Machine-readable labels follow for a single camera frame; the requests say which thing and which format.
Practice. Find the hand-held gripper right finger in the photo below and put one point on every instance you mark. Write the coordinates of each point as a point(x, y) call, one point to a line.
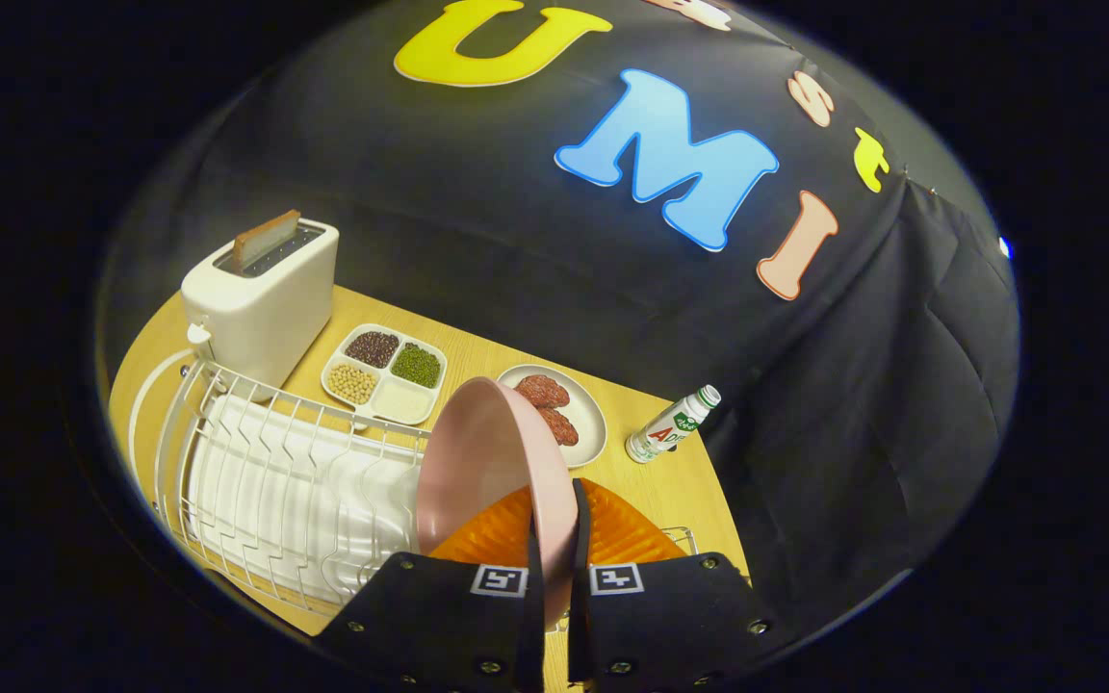
point(580, 626)

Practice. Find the brown sausage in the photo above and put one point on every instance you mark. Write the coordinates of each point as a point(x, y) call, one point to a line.
point(559, 426)
point(543, 391)

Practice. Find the white drip tray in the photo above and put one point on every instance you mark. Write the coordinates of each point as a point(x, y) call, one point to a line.
point(323, 520)

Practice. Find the white divided bean tray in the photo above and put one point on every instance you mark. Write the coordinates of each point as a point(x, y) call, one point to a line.
point(400, 399)

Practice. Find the beige plate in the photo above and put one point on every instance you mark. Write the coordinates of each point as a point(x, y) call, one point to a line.
point(593, 423)

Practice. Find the pink plate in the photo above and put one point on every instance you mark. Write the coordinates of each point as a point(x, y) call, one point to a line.
point(487, 452)

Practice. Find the white toaster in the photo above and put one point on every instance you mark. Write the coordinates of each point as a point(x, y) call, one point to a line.
point(266, 308)

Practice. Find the black backdrop cloth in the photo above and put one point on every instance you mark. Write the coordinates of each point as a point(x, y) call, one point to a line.
point(516, 241)

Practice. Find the white drink bottle green label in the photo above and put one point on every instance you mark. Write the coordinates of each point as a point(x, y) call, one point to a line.
point(670, 428)

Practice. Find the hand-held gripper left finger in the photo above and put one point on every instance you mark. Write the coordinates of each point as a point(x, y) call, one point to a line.
point(532, 630)

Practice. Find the bread slice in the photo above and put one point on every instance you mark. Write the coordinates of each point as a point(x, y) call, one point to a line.
point(266, 241)

